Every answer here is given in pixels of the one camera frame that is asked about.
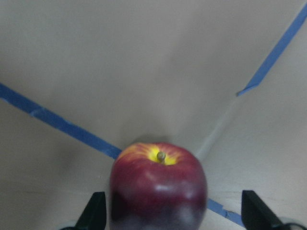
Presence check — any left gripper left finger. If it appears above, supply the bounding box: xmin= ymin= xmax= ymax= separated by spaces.
xmin=74 ymin=192 xmax=106 ymax=230

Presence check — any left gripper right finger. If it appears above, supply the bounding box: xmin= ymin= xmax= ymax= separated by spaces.
xmin=241 ymin=190 xmax=287 ymax=230

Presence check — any dark red apple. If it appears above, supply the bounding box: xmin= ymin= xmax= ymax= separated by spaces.
xmin=109 ymin=143 xmax=207 ymax=230

